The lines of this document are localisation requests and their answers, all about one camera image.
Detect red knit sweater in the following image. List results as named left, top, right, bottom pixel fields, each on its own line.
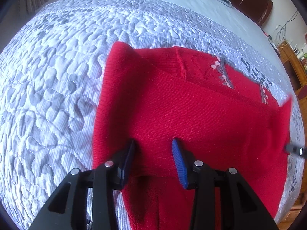
left=93, top=42, right=292, bottom=229

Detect white grey quilted bedspread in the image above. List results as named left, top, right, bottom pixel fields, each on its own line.
left=1, top=0, right=294, bottom=229

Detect white wall cables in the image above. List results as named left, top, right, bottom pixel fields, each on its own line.
left=274, top=9, right=299, bottom=44

